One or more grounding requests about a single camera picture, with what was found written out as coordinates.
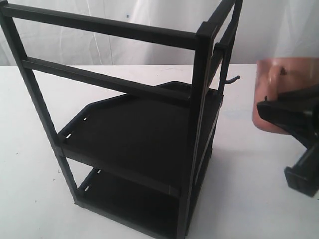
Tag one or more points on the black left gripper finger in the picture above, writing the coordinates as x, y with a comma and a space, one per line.
296, 112

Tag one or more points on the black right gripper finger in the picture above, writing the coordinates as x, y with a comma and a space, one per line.
304, 175

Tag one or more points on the terracotta ceramic mug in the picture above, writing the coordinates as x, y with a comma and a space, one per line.
279, 75

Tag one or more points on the black rack hook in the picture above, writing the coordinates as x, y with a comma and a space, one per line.
226, 50

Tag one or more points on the white backdrop curtain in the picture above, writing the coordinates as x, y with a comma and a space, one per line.
266, 28

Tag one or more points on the black two-tier shelf rack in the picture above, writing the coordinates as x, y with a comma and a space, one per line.
138, 158

